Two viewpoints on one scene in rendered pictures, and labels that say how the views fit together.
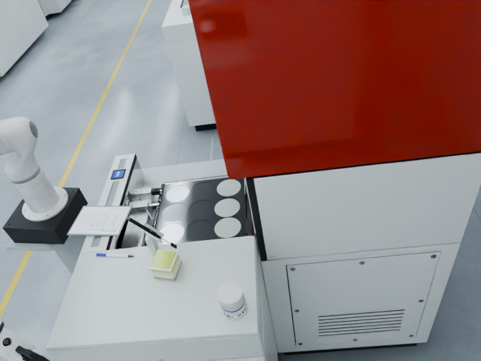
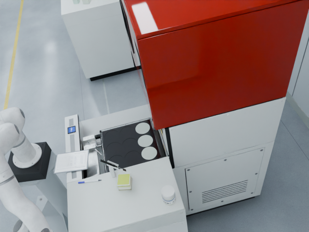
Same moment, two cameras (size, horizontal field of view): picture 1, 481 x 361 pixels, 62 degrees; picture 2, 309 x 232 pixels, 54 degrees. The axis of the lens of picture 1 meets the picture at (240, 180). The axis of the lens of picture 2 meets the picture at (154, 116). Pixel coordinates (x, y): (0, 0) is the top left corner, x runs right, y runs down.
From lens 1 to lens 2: 0.54 m
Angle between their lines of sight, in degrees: 10
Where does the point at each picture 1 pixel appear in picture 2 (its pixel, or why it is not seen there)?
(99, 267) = (82, 189)
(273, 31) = (180, 60)
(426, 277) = (258, 161)
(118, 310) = (103, 211)
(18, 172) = not seen: hidden behind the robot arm
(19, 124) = (15, 112)
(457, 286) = (271, 159)
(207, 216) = (134, 148)
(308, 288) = (196, 178)
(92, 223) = (67, 164)
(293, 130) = (190, 101)
